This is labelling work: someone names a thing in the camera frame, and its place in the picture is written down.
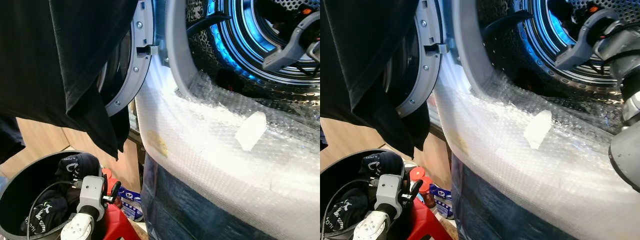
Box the plain black garment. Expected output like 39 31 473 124
552 0 593 31
252 0 303 28

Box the washing machine housing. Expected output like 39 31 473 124
427 0 576 240
135 0 276 240

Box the blue printed package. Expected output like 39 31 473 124
430 184 456 220
119 186 143 221

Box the red plastic stool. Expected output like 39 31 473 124
97 202 141 240
400 197 453 240

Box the black garment white print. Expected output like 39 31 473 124
20 196 71 236
322 200 371 236
361 151 405 177
55 152 102 182

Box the black hanging cloth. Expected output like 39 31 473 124
320 0 432 158
0 0 140 161

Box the perforated steel washer drum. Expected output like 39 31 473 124
186 0 321 109
475 0 640 109

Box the black round laundry bucket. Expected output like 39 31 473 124
320 149 406 240
0 150 104 240

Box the light wooden cabinet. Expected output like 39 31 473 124
320 117 451 176
0 117 143 193

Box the black drum paddle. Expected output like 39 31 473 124
482 10 534 41
187 12 232 37

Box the clear bubble wrap sheet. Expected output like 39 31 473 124
135 57 321 240
434 50 640 240

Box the grey round washer door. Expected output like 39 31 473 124
97 0 158 117
395 0 446 119

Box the white tape piece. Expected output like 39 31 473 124
523 110 553 150
235 111 267 152

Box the grey washer door seal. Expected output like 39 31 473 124
452 0 501 99
165 0 206 101

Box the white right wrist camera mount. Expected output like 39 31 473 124
262 12 321 72
555 10 621 71

